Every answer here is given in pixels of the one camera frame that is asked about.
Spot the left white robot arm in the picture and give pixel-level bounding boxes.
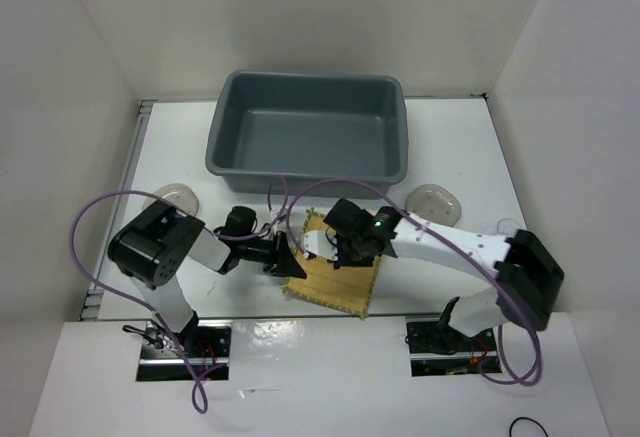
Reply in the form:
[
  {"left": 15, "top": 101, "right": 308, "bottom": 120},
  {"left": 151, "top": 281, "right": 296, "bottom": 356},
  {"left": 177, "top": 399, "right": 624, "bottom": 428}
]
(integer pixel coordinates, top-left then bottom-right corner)
[{"left": 108, "top": 201, "right": 307, "bottom": 357}]

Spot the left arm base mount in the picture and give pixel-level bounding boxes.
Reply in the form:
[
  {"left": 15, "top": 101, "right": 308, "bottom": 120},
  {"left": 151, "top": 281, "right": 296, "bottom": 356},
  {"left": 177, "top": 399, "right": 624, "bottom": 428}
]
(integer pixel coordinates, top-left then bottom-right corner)
[{"left": 122, "top": 320, "right": 232, "bottom": 382}]

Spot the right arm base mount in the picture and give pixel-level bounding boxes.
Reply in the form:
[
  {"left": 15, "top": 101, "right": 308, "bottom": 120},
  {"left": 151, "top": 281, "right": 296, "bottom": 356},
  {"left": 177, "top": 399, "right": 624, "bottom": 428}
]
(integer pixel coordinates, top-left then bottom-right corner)
[{"left": 405, "top": 316, "right": 502, "bottom": 377}]

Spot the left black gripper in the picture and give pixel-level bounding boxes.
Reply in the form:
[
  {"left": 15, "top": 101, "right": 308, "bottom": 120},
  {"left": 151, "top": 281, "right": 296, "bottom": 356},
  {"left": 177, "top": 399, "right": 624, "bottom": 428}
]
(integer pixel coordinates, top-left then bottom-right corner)
[{"left": 238, "top": 230, "right": 305, "bottom": 280}]

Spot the black cable loop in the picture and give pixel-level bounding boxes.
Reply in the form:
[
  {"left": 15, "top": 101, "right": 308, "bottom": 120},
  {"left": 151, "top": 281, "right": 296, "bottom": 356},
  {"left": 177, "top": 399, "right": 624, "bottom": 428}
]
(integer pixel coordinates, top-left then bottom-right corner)
[{"left": 509, "top": 416, "right": 550, "bottom": 437}]

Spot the yellow woven bamboo mat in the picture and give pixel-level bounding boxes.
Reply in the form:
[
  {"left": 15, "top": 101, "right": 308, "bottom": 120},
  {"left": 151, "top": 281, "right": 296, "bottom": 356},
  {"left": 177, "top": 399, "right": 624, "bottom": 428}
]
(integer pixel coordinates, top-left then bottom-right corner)
[{"left": 279, "top": 207, "right": 385, "bottom": 319}]

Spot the grey plastic bin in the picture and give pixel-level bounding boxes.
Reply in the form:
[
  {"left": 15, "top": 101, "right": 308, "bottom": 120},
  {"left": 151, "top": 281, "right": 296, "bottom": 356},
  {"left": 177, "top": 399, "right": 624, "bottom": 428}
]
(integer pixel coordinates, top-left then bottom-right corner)
[{"left": 204, "top": 70, "right": 409, "bottom": 199}]

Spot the far clear glass cup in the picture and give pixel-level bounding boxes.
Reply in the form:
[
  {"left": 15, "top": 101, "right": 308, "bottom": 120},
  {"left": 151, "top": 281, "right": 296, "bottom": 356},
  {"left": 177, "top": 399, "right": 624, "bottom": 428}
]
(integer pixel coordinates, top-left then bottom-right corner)
[{"left": 495, "top": 218, "right": 522, "bottom": 237}]

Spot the aluminium table rail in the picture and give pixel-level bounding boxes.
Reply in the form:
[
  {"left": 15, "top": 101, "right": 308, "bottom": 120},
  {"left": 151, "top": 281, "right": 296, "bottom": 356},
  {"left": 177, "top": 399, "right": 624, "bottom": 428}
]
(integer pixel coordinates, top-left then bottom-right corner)
[{"left": 80, "top": 100, "right": 156, "bottom": 321}]

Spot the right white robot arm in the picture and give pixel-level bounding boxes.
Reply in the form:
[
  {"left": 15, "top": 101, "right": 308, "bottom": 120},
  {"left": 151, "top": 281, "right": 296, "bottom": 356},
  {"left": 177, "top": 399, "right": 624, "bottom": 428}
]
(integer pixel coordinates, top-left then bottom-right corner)
[{"left": 323, "top": 199, "right": 564, "bottom": 350}]

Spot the clear glass plate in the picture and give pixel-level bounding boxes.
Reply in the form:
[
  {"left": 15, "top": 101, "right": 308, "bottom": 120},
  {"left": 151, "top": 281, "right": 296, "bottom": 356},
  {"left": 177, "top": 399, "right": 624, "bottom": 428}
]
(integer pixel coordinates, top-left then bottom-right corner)
[
  {"left": 153, "top": 183, "right": 200, "bottom": 217},
  {"left": 404, "top": 184, "right": 462, "bottom": 227}
]

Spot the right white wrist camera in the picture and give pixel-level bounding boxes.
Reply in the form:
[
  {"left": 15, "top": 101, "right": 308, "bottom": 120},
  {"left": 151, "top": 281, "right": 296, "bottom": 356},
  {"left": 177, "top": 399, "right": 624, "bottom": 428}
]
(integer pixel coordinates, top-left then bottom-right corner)
[{"left": 302, "top": 230, "right": 338, "bottom": 262}]

